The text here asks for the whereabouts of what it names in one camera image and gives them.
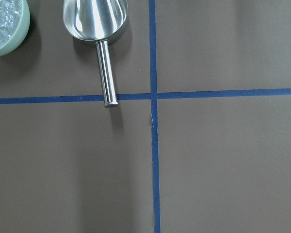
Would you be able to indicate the green bowl of ice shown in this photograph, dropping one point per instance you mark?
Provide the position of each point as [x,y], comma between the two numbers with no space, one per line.
[14,24]

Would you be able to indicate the steel ice scoop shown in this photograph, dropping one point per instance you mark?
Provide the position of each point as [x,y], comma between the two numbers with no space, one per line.
[100,23]

